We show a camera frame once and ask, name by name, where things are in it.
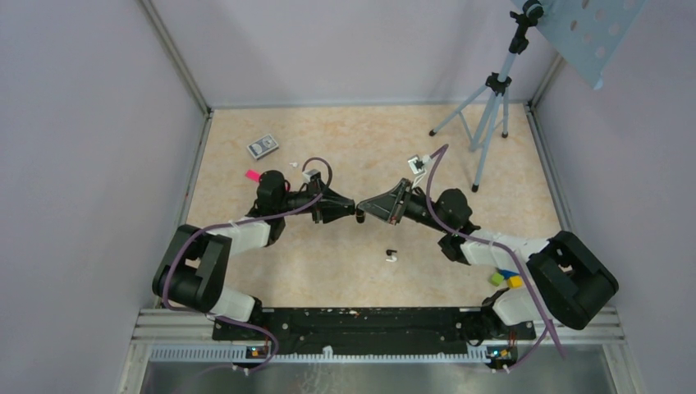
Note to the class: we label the grey tripod stand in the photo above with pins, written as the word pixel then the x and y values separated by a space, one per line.
pixel 496 110

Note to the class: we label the blue block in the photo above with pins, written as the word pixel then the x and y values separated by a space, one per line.
pixel 507 273

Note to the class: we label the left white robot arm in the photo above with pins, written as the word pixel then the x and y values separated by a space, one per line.
pixel 193 270

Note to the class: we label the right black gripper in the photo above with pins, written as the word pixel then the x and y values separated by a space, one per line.
pixel 387 207

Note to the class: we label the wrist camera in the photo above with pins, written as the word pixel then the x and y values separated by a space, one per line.
pixel 312 176
pixel 419 166

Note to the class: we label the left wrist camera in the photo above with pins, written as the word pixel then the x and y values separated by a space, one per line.
pixel 312 176

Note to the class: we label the yellow cube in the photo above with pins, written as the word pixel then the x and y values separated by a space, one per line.
pixel 515 282

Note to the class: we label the pink marker strip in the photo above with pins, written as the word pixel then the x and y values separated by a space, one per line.
pixel 253 175

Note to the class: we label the black and white earbud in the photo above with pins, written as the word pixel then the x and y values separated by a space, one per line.
pixel 391 255

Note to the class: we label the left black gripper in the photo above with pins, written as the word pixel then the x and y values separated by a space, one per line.
pixel 327 203

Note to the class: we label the green cube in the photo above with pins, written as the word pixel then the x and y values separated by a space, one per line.
pixel 496 279

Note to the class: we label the perforated blue metal plate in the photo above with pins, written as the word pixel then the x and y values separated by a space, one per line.
pixel 585 33

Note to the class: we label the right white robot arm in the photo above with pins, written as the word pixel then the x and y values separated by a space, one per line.
pixel 560 276

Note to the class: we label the grey card box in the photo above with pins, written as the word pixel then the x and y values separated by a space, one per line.
pixel 262 147

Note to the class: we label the white comb cable duct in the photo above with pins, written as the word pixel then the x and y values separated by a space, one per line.
pixel 238 354

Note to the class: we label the black round charging case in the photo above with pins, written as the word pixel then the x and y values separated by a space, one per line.
pixel 360 216

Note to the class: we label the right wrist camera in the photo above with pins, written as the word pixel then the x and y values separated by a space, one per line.
pixel 419 166

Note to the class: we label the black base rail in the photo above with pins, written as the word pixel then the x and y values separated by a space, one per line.
pixel 375 331

